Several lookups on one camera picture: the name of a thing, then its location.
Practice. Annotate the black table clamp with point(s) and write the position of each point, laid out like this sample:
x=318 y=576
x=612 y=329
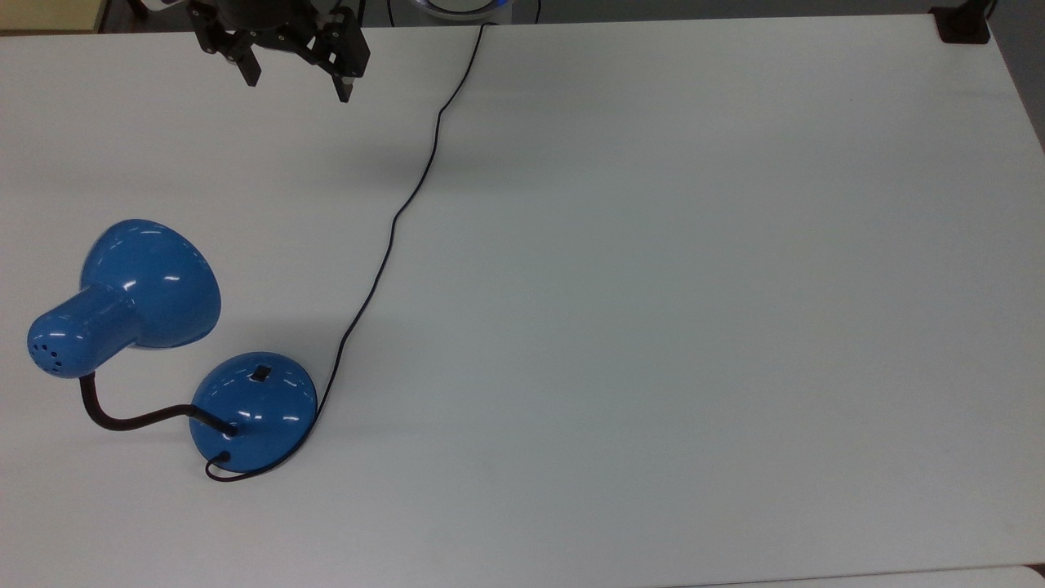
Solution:
x=963 y=24

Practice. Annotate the dark chair leg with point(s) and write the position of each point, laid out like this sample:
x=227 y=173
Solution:
x=137 y=8

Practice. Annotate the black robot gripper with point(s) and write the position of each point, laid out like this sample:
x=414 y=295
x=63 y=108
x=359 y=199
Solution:
x=265 y=12

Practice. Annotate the blue desk lamp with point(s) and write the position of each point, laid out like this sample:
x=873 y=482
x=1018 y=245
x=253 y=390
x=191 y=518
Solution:
x=151 y=286

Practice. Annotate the light wooden furniture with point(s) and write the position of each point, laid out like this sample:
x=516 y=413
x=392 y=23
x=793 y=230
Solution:
x=49 y=15

